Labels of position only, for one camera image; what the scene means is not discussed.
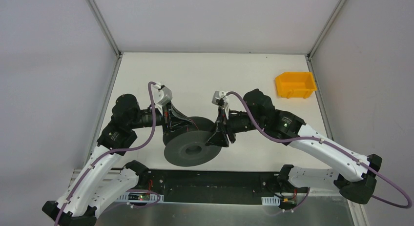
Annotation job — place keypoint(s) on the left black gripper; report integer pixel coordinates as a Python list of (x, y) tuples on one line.
[(167, 120)]

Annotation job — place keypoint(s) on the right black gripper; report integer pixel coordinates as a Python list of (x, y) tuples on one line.
[(223, 122)]

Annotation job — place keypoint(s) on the black cable spool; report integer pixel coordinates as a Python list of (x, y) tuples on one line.
[(186, 146)]

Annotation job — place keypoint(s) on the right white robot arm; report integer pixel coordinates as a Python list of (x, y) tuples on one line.
[(351, 174)]

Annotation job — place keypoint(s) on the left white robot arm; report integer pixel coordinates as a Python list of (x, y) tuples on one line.
[(84, 202)]

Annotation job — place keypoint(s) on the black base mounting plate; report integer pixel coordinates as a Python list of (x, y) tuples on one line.
[(214, 187)]

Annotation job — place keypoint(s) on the orange plastic bin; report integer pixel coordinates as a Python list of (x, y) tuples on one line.
[(295, 85)]

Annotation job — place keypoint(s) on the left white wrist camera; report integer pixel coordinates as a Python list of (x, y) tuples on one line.
[(162, 95)]

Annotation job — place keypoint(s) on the right white cable duct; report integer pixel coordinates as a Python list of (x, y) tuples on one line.
[(270, 201)]

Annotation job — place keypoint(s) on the white cable duct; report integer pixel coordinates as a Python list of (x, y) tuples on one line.
[(139, 197), (270, 201)]

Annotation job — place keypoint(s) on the left white cable duct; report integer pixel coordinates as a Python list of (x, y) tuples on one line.
[(139, 197)]

